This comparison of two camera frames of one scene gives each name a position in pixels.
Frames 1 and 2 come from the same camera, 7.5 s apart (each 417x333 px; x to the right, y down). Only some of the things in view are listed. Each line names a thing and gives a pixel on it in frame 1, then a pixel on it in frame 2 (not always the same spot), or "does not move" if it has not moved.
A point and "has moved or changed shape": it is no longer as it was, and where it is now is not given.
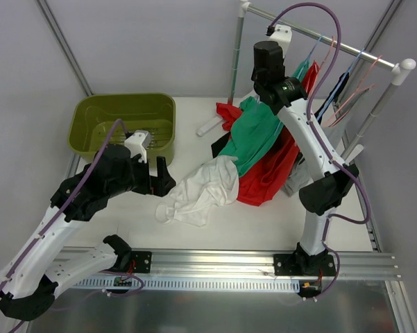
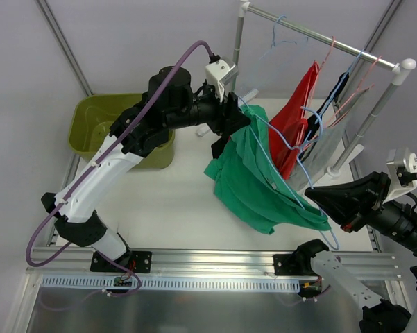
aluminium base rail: x=153 y=265 does not move
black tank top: x=219 y=144 does not move
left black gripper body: x=154 y=182 -> x=227 y=118
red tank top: x=267 y=177 has moved or changed shape
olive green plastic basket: x=91 y=117 does not move
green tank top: x=254 y=125 has moved or changed shape
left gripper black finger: x=164 y=182 -> x=234 y=118
